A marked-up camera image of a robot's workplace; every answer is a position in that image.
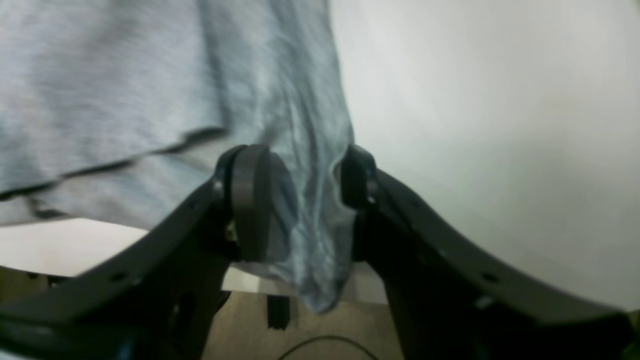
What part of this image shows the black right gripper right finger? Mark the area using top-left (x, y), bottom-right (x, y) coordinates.
top-left (340, 145), bottom-right (636, 360)

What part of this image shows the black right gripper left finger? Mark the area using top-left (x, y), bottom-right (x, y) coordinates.
top-left (1, 145), bottom-right (272, 360)

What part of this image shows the grey T-shirt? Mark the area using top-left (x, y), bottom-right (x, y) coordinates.
top-left (0, 0), bottom-right (355, 313)

